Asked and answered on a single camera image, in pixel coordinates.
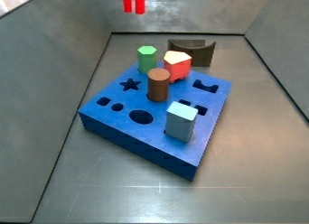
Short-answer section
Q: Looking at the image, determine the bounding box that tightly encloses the blue shape sorter board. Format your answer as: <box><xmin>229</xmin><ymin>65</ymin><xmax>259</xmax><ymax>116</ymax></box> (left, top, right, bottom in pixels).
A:
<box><xmin>79</xmin><ymin>65</ymin><xmax>231</xmax><ymax>181</ymax></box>

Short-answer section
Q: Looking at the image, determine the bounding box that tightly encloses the red pentagon block white top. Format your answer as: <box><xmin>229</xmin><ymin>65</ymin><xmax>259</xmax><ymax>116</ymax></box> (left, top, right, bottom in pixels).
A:
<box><xmin>164</xmin><ymin>51</ymin><xmax>191</xmax><ymax>83</ymax></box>

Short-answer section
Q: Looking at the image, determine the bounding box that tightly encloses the brown cylinder peg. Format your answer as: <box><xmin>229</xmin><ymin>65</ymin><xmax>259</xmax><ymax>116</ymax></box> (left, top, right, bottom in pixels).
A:
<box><xmin>147</xmin><ymin>68</ymin><xmax>170</xmax><ymax>102</ymax></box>

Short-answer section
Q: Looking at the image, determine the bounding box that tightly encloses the black curved holder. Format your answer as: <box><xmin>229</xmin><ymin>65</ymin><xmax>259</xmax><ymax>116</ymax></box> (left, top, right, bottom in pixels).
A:
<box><xmin>167</xmin><ymin>39</ymin><xmax>217</xmax><ymax>67</ymax></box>

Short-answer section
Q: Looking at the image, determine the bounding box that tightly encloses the light blue rectangular block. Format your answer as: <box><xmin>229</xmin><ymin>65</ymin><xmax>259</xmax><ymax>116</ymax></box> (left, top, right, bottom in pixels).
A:
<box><xmin>166</xmin><ymin>101</ymin><xmax>198</xmax><ymax>142</ymax></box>

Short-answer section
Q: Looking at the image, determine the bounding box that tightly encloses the green hexagonal peg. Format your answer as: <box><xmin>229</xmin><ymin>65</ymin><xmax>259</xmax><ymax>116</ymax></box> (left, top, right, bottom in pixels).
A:
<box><xmin>138</xmin><ymin>46</ymin><xmax>156</xmax><ymax>74</ymax></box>

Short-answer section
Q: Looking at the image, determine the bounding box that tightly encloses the red two-legged block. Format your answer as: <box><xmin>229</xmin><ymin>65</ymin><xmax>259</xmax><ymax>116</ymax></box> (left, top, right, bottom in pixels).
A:
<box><xmin>123</xmin><ymin>0</ymin><xmax>146</xmax><ymax>14</ymax></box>

